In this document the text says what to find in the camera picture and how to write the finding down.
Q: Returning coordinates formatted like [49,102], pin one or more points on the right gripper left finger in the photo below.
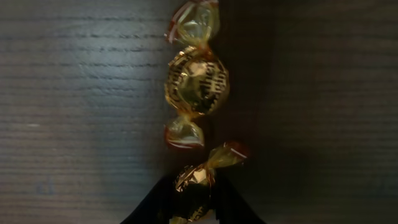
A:
[152,211]

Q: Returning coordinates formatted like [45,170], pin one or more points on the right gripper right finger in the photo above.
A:
[233,214]

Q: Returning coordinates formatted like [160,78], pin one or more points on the gold candy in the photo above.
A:
[196,84]
[192,177]

